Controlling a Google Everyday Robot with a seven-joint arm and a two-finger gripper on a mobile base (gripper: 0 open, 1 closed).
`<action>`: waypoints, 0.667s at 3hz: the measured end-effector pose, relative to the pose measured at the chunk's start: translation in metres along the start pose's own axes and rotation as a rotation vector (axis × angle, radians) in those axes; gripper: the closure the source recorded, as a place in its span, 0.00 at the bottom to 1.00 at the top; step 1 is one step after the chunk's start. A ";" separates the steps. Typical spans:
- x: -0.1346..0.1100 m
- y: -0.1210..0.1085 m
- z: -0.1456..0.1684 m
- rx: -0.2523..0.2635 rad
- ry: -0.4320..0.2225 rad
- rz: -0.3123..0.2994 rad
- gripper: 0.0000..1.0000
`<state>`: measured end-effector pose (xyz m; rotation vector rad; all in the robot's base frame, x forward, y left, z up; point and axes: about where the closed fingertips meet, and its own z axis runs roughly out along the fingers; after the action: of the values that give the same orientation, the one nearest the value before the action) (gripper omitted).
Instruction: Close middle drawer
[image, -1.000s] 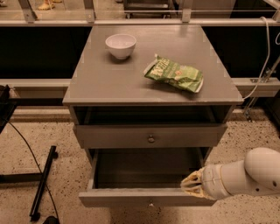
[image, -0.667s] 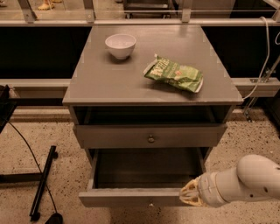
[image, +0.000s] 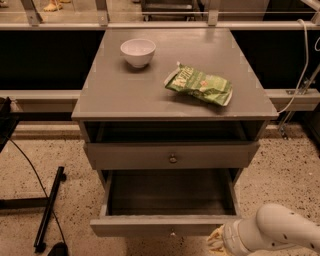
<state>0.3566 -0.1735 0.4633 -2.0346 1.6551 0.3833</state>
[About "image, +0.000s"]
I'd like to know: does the black metal stand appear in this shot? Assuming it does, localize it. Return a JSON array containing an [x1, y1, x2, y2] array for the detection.
[[0, 166, 66, 253]]

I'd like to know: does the black equipment at left edge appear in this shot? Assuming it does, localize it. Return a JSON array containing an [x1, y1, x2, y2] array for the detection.
[[0, 97, 19, 153]]

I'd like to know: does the metal railing frame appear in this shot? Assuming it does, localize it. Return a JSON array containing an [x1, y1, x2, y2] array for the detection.
[[0, 0, 320, 30]]

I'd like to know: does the green chip bag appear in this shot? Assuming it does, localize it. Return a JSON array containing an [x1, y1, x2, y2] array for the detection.
[[164, 62, 233, 107]]

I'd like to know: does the grey wooden drawer cabinet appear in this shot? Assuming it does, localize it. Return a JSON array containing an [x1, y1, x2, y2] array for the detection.
[[72, 29, 277, 178]]

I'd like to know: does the grey drawer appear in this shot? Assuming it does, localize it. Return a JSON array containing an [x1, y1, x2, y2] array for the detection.
[[90, 169, 240, 237], [84, 142, 259, 170]]

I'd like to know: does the black floor cable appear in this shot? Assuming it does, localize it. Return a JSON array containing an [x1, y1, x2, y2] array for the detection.
[[6, 137, 70, 256]]

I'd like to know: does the white ceramic bowl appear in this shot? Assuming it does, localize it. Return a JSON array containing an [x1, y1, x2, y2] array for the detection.
[[120, 38, 156, 68]]

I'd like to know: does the white hanging cable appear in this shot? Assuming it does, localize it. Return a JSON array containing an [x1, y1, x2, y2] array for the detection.
[[277, 18, 320, 115]]

